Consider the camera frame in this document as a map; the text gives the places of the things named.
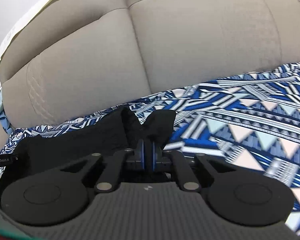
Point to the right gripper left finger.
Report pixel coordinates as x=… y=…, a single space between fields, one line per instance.
x=132 y=159

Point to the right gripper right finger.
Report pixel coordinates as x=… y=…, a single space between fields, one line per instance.
x=176 y=164

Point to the black pants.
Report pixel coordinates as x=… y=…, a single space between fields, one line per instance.
x=117 y=130

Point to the blue white patterned cover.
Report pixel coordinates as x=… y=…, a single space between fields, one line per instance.
x=239 y=134

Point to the beige leather sofa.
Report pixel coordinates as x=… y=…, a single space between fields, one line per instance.
x=76 y=57

